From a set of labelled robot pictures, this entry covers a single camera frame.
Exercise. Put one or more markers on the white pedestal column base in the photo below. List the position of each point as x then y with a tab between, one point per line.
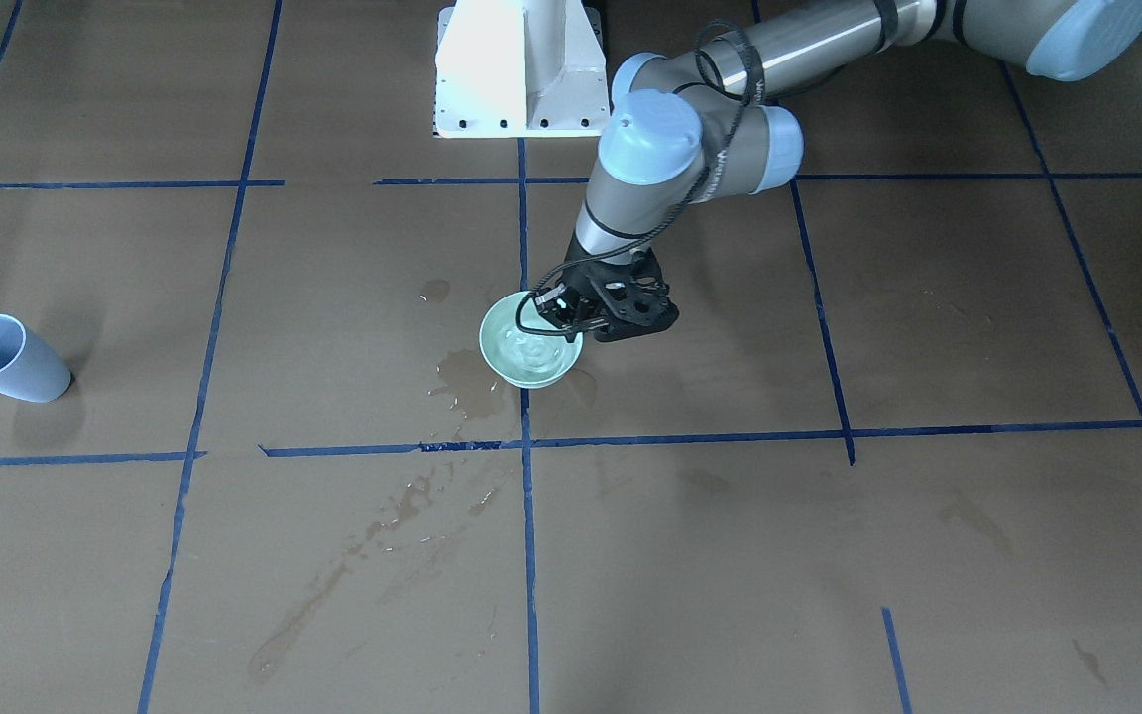
520	69

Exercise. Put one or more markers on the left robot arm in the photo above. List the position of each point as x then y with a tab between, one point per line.
708	124

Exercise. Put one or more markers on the light blue cup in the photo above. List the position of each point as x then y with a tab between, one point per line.
30	369

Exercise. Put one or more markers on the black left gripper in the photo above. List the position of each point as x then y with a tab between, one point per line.
582	285

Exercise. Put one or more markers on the mint green bowl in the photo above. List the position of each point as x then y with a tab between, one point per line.
530	361

